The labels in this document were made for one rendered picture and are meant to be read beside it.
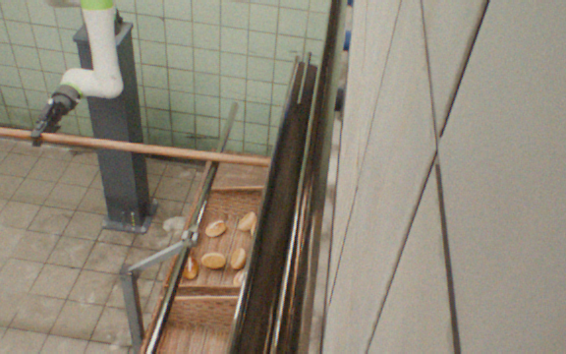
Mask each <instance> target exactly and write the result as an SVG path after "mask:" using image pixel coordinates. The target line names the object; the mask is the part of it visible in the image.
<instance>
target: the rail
mask: <svg viewBox="0 0 566 354"><path fill-rule="evenodd" d="M300 60H301V57H300V56H296V57H295V61H294V65H293V69H291V74H290V78H289V82H288V87H287V91H286V95H285V100H284V104H283V108H282V113H281V118H280V122H279V127H278V131H277V135H276V139H275V144H274V148H273V153H272V157H271V161H270V165H269V170H268V174H267V178H266V183H265V188H264V192H263V197H262V201H261V205H260V209H259V213H258V214H257V218H256V223H255V231H254V235H253V240H252V243H251V247H250V253H249V257H248V261H247V265H246V270H245V274H244V278H243V283H242V288H241V292H240V297H239V301H238V305H237V310H236V314H235V319H234V323H233V327H232V331H231V335H230V340H229V345H228V349H226V354H237V350H238V346H239V340H240V336H241V331H242V326H243V322H244V317H245V311H246V308H247V303H248V299H249V294H250V289H251V284H252V279H253V275H254V270H255V262H256V257H257V251H259V247H260V242H261V238H262V233H263V228H264V224H265V220H266V215H267V210H268V205H269V201H270V196H271V191H272V187H273V181H274V177H275V172H276V167H277V163H278V158H279V154H280V149H281V144H282V140H283V135H284V130H285V126H286V121H287V117H288V111H289V106H290V102H291V97H293V93H294V88H295V82H296V79H297V74H298V69H299V65H300Z"/></svg>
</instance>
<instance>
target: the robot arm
mask: <svg viewBox="0 0 566 354"><path fill-rule="evenodd" d="M43 1H44V2H45V3H46V4H47V5H49V6H51V7H54V8H68V7H81V9H82V14H83V17H84V21H85V27H86V32H87V33H88V38H89V43H90V48H91V55H92V63H93V70H94V71H88V70H83V69H71V70H69V71H68V72H66V74H65V75H64V77H63V80H62V83H61V84H60V86H59V87H58V88H57V89H56V90H54V91H53V93H52V94H51V97H50V98H51V99H47V102H46V104H45V106H44V107H43V109H42V110H41V112H40V114H39V115H38V119H39V120H36V123H38V124H37V125H36V128H35V129H34V131H33V132H32V133H31V135H30V137H31V138H33V139H38V138H39V137H40V135H41V134H42V133H46V134H56V133H57V132H58V131H59V130H60V129H61V128H62V126H60V121H61V119H62V117H63V116H65V115H67V114H68V113H69V111H72V110H73V109H74V108H75V107H76V106H77V104H78V103H80V102H83V101H82V100H81V99H82V98H83V97H84V96H94V97H101V98H108V99H112V98H115V97H117V96H119V95H120V94H121V92H122V89H123V81H122V78H121V74H120V69H119V64H118V57H117V50H116V41H115V36H117V35H118V33H119V32H120V31H121V26H120V24H122V23H123V22H124V21H123V20H124V19H123V17H120V13H119V10H118V9H116V7H117V4H116V0H43ZM42 115H44V116H42ZM46 123H47V124H46ZM44 124H46V125H44ZM42 144H43V141H34V142H33V143H32V145H33V146H34V147H41V145H42Z"/></svg>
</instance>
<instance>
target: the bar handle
mask: <svg viewBox="0 0 566 354"><path fill-rule="evenodd" d="M310 61H311V52H310V51H308V53H307V59H306V64H305V69H304V71H303V73H302V76H301V80H302V83H301V89H300V94H299V99H298V102H297V105H296V107H295V110H294V112H296V113H299V111H300V108H301V107H302V104H303V99H304V94H305V89H306V82H307V77H308V72H309V67H310Z"/></svg>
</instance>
